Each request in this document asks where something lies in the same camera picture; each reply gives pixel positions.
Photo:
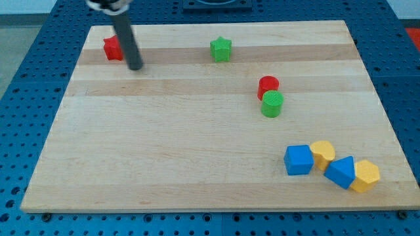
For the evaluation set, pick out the green star block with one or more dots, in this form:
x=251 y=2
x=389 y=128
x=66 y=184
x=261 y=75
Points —
x=221 y=49

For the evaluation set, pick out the red star block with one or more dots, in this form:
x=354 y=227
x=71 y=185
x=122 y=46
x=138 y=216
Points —
x=112 y=48

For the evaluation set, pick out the light wooden board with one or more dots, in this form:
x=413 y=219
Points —
x=186 y=133

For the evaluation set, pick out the green cylinder block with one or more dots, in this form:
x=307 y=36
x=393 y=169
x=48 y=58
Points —
x=272 y=101

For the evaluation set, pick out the red cylinder block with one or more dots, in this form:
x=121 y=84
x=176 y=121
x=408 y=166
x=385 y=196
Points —
x=267 y=83

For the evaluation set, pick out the blue cube block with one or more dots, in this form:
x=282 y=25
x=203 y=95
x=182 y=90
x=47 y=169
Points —
x=298 y=160

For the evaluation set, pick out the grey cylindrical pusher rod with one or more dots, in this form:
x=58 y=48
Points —
x=126 y=38

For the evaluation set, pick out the yellow heart block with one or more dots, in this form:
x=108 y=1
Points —
x=323 y=153

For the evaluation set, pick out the blue triangle block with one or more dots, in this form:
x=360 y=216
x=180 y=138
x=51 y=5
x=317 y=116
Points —
x=341 y=172

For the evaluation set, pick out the yellow hexagon block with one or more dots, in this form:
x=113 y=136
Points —
x=367 y=175

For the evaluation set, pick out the white ring rod holder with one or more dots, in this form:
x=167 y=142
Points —
x=109 y=7

